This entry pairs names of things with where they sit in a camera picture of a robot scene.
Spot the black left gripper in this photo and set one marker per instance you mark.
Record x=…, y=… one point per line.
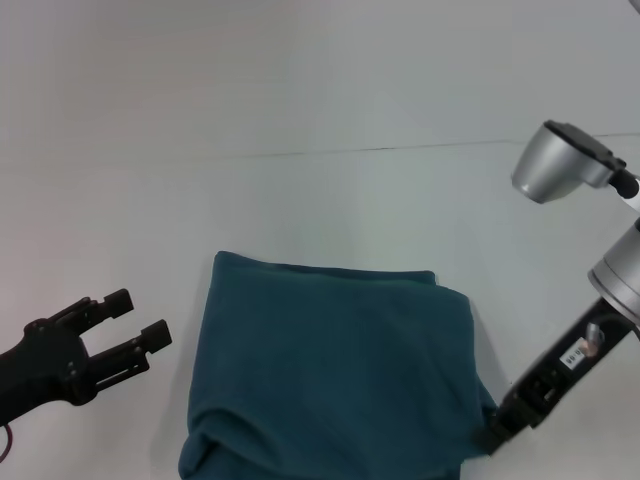
x=45, y=365

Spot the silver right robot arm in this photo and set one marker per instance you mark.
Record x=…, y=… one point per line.
x=620, y=280

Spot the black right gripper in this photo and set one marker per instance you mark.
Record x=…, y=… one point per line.
x=565, y=360

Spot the teal blue t-shirt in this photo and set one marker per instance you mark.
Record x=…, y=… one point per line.
x=340, y=375

